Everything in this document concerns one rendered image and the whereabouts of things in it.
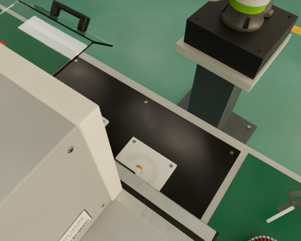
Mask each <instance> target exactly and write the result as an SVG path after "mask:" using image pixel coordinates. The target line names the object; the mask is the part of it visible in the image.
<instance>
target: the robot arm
mask: <svg viewBox="0 0 301 241"><path fill-rule="evenodd" d="M273 1H274V0H229V1H228V3H227V4H226V5H225V6H224V7H223V8H222V9H221V13H220V18H221V20H222V22H223V23H224V24H225V25H226V26H227V27H229V28H231V29H233V30H235V31H239V32H246V33H248V32H254V31H256V30H258V29H259V28H260V27H261V26H262V24H263V22H264V17H270V16H271V15H272V14H273V12H274V10H272V9H271V7H272V4H273ZM288 197H289V201H288V202H287V203H285V204H283V205H281V206H280V207H278V208H277V209H278V211H279V213H278V214H277V215H275V216H273V217H271V218H269V219H267V220H266V222H267V223H269V222H271V221H273V220H275V219H277V218H279V217H280V216H282V215H284V214H286V213H288V212H290V211H291V210H293V209H295V207H294V206H293V205H295V206H300V207H301V201H298V200H295V197H301V191H289V192H288Z"/></svg>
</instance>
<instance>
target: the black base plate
mask: <svg viewBox="0 0 301 241"><path fill-rule="evenodd" d="M55 78H56V79H58V80H59V81H61V82H62V83H64V84H66V85H67V86H69V87H70V88H72V89H73V90H75V91H76V92H78V93H80V94H81V95H83V96H84V97H86V98H87V99H89V100H91V101H92V102H94V103H96V104H97V105H98V106H99V108H100V112H101V115H102V117H104V118H105V119H107V120H108V121H109V123H108V124H107V125H106V126H105V129H106V132H107V137H108V140H109V144H110V147H111V150H112V154H113V157H114V158H116V157H117V155H118V154H119V153H120V152H121V151H122V149H123V148H124V147H125V146H126V145H127V143H128V142H129V141H130V140H131V139H132V137H135V138H136V139H138V140H139V141H141V142H142V143H144V144H145V145H147V146H149V147H150V148H152V149H153V150H155V151H156V152H158V153H159V154H161V155H162V156H164V157H166V158H167V159H169V160H170V161H172V162H173V163H175V164H176V165H177V167H176V168H175V170H174V171H173V173H172V174H171V175H170V177H169V178H168V180H167V181H166V183H165V184H164V185H163V187H162V188H161V190H160V192H161V193H163V194H164V195H165V196H167V197H168V198H170V199H171V200H172V201H174V202H175V203H177V204H178V205H180V206H181V207H183V208H184V209H185V210H187V211H188V212H190V213H191V214H193V215H194V216H196V217H197V218H198V219H200V220H201V218H202V216H203V215H204V213H205V211H206V210H207V208H208V206H209V205H210V203H211V201H212V200H213V198H214V196H215V195H216V193H217V191H218V190H219V188H220V186H221V184H222V183H223V181H224V179H225V178H226V176H227V174H228V173H229V171H230V169H231V168H232V166H233V164H234V163H235V161H236V159H237V158H238V156H239V154H240V153H241V151H240V150H238V149H236V148H235V147H233V146H231V145H229V144H227V143H226V142H224V141H222V140H221V139H219V138H217V137H215V136H214V135H212V134H210V133H209V132H207V131H205V130H204V129H202V128H200V127H198V126H197V125H195V124H193V123H192V122H190V121H188V120H187V119H185V118H183V117H181V116H180V115H178V114H176V113H175V112H173V111H171V110H169V109H168V108H166V107H164V106H163V105H161V104H159V103H158V102H156V101H154V100H152V99H150V98H149V97H147V96H145V95H143V94H142V93H140V92H138V91H137V90H135V89H133V88H132V87H130V86H128V85H126V84H125V83H123V82H121V81H120V80H118V79H116V78H114V77H113V76H111V75H109V74H108V73H106V72H104V71H103V70H101V69H99V68H97V67H96V66H94V65H92V64H91V63H89V62H87V61H86V60H84V59H82V58H80V57H77V58H76V59H75V60H74V61H72V62H71V63H70V64H69V65H68V66H67V67H65V68H64V69H63V70H62V71H61V72H60V73H59V74H57V75H56V76H55Z"/></svg>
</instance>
